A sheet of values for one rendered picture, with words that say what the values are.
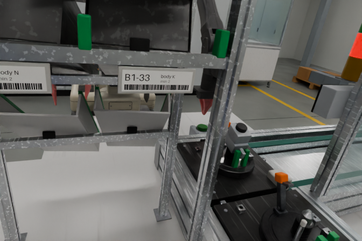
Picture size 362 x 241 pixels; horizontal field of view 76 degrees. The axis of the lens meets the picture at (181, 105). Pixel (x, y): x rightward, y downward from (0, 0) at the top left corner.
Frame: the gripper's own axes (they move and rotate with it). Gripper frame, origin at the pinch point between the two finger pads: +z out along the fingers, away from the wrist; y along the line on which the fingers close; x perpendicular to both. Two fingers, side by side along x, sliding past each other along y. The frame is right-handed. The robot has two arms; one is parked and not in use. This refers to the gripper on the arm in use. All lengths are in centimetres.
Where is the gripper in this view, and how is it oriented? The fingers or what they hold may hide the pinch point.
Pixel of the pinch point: (203, 112)
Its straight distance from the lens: 84.1
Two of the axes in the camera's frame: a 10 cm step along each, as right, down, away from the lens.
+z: -1.3, 9.2, 3.8
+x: -3.4, -4.0, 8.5
